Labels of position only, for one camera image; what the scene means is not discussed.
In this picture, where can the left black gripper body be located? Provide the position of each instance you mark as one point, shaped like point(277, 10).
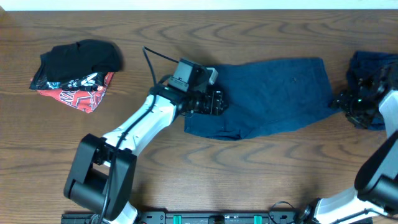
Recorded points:
point(203, 104)

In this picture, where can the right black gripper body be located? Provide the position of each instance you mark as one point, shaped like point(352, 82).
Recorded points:
point(359, 109)

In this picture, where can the dark blue shorts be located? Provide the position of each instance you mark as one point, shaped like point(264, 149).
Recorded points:
point(265, 98)

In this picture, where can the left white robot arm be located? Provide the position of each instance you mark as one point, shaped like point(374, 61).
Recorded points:
point(102, 172)

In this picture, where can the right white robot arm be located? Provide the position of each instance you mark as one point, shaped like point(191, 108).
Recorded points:
point(374, 192)

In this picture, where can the folded navy garment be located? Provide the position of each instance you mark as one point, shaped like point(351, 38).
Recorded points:
point(362, 65)

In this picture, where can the red printed shirt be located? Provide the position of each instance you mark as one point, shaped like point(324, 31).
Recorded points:
point(84, 93)

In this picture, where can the folded black garment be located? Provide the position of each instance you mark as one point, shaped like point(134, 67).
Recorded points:
point(82, 65)

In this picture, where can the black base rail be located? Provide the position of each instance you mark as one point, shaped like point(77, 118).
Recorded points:
point(197, 218)

